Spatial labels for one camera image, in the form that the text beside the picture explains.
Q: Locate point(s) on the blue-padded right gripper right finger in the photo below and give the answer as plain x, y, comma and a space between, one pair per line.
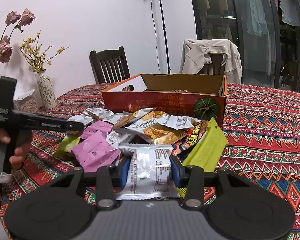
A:
178, 172

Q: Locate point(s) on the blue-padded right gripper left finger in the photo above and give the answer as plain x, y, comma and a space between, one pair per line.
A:
124, 166

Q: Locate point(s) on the silver white snack packet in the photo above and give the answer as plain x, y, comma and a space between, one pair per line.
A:
150, 172

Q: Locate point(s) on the lime green snack bar packet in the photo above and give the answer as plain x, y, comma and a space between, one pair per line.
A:
207, 151

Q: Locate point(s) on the pumpkin seed cracker packet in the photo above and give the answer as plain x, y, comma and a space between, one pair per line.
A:
154, 133

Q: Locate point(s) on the clear jar of snacks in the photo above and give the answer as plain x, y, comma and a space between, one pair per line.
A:
27, 102

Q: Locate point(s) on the red orange spicy snack bag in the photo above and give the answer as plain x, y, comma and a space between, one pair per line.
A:
193, 136

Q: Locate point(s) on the large pink snack packet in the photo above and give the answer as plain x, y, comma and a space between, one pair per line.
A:
94, 152

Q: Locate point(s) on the floral ceramic vase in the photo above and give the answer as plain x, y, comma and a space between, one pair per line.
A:
46, 91

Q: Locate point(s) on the white grey snack packet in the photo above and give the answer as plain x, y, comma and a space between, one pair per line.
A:
178, 122

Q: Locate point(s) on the small green snack packet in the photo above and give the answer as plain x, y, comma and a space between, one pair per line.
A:
64, 149

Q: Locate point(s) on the dried pink roses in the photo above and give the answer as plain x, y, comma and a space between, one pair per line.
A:
13, 21

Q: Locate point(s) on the yellow flower branches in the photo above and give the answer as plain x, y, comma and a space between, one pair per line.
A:
35, 57

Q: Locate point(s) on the orange cardboard pumpkin box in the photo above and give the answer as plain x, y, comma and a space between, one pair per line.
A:
197, 95

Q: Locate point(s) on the dark wooden chair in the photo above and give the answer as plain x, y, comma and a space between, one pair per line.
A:
109, 66

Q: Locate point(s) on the colourful patterned tablecloth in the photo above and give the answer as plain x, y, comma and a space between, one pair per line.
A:
262, 126

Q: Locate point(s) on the chair with beige jacket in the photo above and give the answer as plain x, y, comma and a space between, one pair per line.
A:
213, 65

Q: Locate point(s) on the beige jacket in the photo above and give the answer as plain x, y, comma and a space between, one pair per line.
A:
197, 58

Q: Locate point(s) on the glass sliding door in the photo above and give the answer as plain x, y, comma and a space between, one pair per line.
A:
266, 32

